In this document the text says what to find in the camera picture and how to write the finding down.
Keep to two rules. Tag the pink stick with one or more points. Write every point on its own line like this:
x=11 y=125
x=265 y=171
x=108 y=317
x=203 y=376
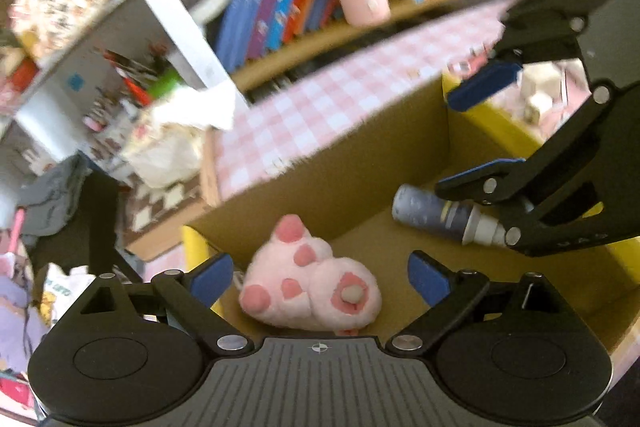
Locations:
x=17 y=227

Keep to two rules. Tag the white bookshelf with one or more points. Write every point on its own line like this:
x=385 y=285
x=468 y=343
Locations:
x=165 y=7

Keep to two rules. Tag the green bottle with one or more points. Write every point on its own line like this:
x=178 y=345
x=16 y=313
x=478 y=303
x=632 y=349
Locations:
x=165 y=84

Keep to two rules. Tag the cream tissue box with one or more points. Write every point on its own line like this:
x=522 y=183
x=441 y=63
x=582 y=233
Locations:
x=160 y=152

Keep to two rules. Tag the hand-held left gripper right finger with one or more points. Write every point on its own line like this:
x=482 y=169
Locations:
x=425 y=277

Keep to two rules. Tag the white printed shirt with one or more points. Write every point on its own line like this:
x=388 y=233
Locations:
x=65 y=292

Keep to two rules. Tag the pink plush toy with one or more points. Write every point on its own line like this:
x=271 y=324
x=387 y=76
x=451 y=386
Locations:
x=300 y=287

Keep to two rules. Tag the white tissue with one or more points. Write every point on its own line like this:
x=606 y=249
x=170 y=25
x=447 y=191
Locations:
x=200 y=104

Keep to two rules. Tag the yellow cardboard box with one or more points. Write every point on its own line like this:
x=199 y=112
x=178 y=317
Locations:
x=400 y=147

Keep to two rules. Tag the printed desk mat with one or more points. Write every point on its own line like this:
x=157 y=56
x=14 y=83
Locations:
x=575 y=77

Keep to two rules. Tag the floral fabric bag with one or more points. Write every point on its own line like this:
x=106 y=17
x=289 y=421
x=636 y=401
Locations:
x=55 y=2

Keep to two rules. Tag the purple cloth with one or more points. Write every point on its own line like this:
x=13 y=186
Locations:
x=15 y=322

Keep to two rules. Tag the small white block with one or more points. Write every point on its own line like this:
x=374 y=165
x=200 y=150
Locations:
x=539 y=107

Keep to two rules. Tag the black chair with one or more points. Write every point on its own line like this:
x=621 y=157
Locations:
x=100 y=217

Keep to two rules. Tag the bunch of pens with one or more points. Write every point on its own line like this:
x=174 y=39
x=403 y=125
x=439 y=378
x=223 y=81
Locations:
x=132 y=72

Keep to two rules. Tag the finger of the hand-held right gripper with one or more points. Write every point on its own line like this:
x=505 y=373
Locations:
x=482 y=84
x=470 y=174

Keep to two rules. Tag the grey cloth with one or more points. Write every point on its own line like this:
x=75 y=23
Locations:
x=55 y=197

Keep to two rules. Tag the grey spray bottle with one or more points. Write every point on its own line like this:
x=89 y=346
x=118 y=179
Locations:
x=420 y=209

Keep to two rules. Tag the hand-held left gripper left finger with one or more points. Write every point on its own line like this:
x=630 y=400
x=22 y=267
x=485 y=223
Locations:
x=212 y=279

